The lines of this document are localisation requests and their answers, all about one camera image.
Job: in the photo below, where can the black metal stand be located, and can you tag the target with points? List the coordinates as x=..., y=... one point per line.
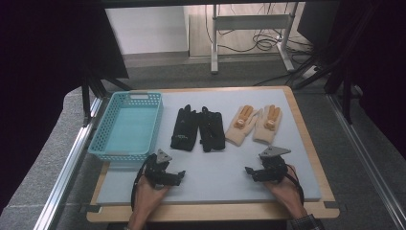
x=346, y=86

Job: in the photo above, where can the dark curtain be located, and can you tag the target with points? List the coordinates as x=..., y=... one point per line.
x=41, y=80
x=383, y=64

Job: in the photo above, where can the person's left hand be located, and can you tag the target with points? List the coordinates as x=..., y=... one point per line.
x=148, y=199

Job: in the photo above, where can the black tripod stand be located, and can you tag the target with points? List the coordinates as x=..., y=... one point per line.
x=86, y=96

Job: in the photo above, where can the wooden table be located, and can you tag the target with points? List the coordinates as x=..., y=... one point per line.
x=223, y=212

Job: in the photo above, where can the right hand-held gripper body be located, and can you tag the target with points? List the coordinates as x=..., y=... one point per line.
x=275, y=167

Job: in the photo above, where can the person's right hand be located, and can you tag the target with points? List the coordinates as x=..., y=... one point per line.
x=288, y=193

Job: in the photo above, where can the white metal desk frame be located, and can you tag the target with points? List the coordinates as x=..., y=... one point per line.
x=252, y=22

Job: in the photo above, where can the black glove with logo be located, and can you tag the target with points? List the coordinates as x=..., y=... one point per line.
x=185, y=127

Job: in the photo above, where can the beige glove with orange bear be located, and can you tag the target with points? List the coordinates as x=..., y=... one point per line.
x=268, y=129
x=240, y=129

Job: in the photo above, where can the white power strip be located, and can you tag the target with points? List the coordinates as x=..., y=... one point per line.
x=309, y=72

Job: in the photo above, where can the aluminium rail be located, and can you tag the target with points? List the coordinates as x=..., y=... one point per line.
x=68, y=172
x=367, y=159

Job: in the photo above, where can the turquoise plastic basket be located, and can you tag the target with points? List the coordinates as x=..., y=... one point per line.
x=130, y=127

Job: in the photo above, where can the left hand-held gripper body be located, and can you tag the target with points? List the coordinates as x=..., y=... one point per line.
x=158, y=169

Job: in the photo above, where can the white panel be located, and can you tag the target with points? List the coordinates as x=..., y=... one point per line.
x=146, y=28

